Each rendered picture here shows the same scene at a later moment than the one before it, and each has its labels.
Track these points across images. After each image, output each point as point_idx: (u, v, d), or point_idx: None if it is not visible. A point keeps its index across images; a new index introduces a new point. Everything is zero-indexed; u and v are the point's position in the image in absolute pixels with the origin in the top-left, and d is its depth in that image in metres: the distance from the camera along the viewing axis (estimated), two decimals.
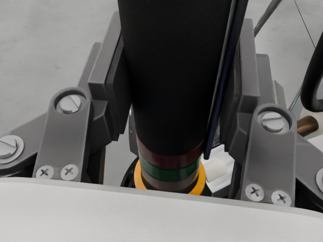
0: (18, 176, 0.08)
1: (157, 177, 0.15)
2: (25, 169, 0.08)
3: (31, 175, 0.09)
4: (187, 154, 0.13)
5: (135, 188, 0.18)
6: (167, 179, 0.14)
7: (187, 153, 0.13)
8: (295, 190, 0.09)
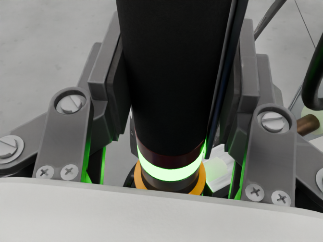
0: (18, 176, 0.08)
1: (158, 177, 0.14)
2: (25, 169, 0.08)
3: (31, 175, 0.09)
4: (188, 154, 0.13)
5: (135, 187, 0.18)
6: (167, 179, 0.14)
7: (187, 153, 0.13)
8: (295, 190, 0.09)
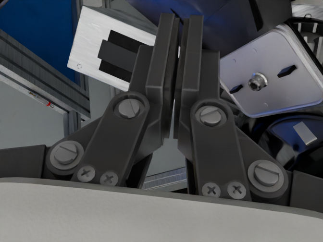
0: (71, 184, 0.08)
1: None
2: (78, 179, 0.08)
3: (82, 185, 0.08)
4: None
5: None
6: None
7: None
8: (234, 189, 0.09)
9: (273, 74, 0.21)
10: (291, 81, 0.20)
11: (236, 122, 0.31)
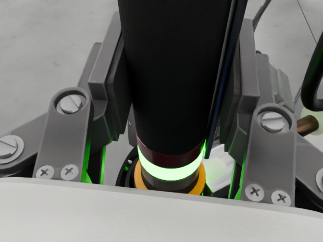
0: (18, 176, 0.08)
1: (158, 177, 0.15)
2: (25, 169, 0.08)
3: (31, 175, 0.09)
4: (188, 153, 0.13)
5: (135, 187, 0.18)
6: (167, 178, 0.14)
7: (187, 152, 0.13)
8: (295, 190, 0.09)
9: None
10: None
11: None
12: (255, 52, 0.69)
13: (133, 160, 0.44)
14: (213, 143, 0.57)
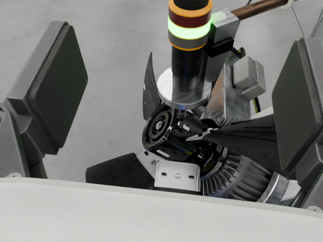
0: None
1: None
2: None
3: None
4: None
5: (168, 15, 0.29)
6: None
7: None
8: None
9: (150, 157, 0.70)
10: (150, 152, 0.69)
11: None
12: (240, 48, 0.92)
13: (153, 118, 0.66)
14: (207, 113, 0.79)
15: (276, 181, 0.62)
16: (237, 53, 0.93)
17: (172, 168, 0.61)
